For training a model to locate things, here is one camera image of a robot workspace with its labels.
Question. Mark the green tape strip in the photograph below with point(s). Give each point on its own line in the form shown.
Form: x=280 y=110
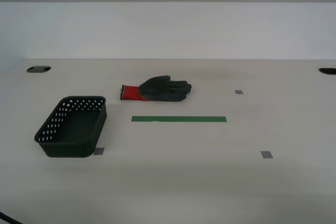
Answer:
x=178 y=119

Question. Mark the black perforated plastic basket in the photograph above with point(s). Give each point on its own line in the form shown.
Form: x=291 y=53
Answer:
x=71 y=132

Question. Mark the black and red work glove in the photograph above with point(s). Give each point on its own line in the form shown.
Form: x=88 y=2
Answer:
x=162 y=90

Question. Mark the grey tape square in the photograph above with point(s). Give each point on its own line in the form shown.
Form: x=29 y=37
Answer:
x=239 y=92
x=267 y=154
x=99 y=151

